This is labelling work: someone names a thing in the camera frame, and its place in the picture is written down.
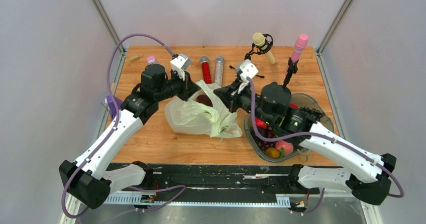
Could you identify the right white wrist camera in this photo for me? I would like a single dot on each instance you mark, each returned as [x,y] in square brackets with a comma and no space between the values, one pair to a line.
[246,70]

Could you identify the red apple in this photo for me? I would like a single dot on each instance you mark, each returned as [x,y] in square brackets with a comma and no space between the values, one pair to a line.
[294,106]

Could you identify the black grape bunch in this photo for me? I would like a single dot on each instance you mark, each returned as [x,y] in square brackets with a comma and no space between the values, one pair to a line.
[315,113]

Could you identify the small wooden block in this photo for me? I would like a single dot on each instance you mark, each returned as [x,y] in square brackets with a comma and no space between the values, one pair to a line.
[134,58]

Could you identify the dark red fruit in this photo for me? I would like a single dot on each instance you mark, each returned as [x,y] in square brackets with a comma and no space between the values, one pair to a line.
[204,99]

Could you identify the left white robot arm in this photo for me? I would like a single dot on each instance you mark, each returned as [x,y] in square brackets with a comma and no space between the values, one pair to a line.
[87,178]

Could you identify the red glitter microphone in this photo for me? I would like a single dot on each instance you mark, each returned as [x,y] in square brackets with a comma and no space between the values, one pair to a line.
[206,75]

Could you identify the pink peach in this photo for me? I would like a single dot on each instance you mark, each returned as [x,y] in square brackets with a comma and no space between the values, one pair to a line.
[284,147]

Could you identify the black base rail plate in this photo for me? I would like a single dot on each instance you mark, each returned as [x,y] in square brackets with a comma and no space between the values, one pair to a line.
[224,183]

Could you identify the black round-base microphone stand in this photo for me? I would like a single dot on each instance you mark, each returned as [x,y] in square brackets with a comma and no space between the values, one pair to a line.
[289,76]

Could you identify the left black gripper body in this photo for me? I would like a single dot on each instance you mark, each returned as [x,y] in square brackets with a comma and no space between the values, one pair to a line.
[178,87]

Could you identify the black tripod microphone stand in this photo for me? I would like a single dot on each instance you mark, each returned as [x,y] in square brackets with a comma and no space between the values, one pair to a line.
[248,56]

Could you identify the pink metronome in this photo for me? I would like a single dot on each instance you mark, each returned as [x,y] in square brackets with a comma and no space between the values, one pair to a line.
[151,60]

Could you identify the silver glitter microphone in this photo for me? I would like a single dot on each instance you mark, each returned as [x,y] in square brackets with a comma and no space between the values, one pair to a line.
[219,70]

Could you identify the red grape bunch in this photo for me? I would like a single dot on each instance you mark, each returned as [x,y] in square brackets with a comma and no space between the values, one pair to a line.
[266,142]

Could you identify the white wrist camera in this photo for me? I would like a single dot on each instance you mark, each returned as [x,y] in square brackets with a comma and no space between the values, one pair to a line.
[179,64]
[246,70]

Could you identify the pink microphone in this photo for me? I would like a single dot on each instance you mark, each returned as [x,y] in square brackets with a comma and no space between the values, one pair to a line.
[299,46]

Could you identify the wooden strip on rail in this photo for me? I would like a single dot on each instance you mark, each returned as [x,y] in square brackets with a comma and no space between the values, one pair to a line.
[112,87]

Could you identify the red strawberry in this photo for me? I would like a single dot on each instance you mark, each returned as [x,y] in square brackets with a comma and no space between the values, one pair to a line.
[260,124]

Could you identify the orange yellow fruit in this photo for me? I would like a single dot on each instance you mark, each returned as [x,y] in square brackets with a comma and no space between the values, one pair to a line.
[273,153]

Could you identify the grey transparent fruit basket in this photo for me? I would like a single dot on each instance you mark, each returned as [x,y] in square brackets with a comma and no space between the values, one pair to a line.
[301,100]

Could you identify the pale green plastic bag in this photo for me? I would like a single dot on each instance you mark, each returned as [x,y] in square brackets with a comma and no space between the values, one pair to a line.
[191,117]

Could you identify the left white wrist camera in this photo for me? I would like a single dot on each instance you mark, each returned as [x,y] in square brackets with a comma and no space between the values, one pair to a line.
[179,64]

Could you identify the purple metronome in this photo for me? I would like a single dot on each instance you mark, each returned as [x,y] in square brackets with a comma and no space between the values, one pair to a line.
[109,101]

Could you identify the cream microphone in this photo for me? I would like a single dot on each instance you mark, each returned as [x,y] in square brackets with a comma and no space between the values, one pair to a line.
[263,43]

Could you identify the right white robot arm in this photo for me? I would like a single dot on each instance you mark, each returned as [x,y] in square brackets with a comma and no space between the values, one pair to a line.
[366,175]

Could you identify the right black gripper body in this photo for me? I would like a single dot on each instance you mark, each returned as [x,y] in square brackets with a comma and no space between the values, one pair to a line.
[242,99]

